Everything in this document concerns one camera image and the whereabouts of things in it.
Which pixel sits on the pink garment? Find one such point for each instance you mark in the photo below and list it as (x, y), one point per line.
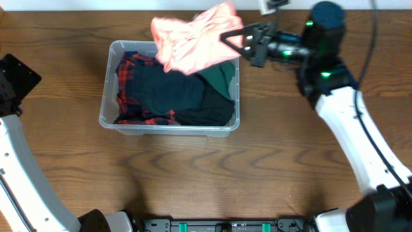
(191, 46)

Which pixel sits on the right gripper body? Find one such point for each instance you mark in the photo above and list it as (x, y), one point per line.
(292, 48)

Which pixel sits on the clear plastic storage bin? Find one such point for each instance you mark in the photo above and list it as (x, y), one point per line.
(109, 109)

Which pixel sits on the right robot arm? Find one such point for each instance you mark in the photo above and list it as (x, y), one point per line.
(334, 93)

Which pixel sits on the green garment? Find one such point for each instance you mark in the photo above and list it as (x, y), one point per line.
(219, 77)

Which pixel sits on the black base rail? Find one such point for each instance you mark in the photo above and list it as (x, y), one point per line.
(225, 225)

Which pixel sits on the red navy plaid shirt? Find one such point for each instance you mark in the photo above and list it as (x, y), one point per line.
(131, 111)

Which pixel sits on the dark navy garment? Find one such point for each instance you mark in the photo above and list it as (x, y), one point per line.
(160, 91)

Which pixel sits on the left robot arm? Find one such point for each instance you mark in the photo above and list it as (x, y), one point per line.
(28, 202)

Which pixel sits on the black cloth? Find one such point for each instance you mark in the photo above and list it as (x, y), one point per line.
(214, 110)

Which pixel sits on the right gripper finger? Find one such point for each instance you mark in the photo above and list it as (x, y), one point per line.
(246, 52)
(239, 38)

